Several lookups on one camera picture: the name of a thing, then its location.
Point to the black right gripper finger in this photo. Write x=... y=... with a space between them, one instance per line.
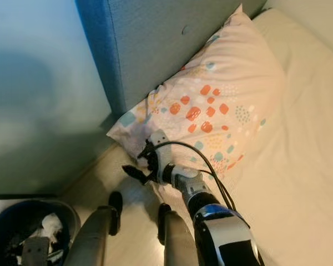
x=133 y=170
x=142 y=179

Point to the pink dotted pillow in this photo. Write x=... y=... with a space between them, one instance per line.
x=233 y=72

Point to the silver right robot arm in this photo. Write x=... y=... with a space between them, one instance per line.
x=222 y=238

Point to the silver right robot leg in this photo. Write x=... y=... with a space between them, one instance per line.
x=180 y=244

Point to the silver robot leg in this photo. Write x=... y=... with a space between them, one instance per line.
x=94 y=238
x=180 y=244

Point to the silver left robot leg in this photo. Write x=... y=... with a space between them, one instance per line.
x=94 y=238

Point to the crumpled white paper towel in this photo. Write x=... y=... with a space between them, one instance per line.
x=53 y=224

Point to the blue tufted headboard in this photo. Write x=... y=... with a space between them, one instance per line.
x=150 y=44

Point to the blue plastic trash bin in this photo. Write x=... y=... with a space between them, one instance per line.
x=0 y=233

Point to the cream sheet bed mattress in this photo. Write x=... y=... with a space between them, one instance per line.
x=299 y=166

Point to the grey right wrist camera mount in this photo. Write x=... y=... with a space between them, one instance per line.
x=158 y=138

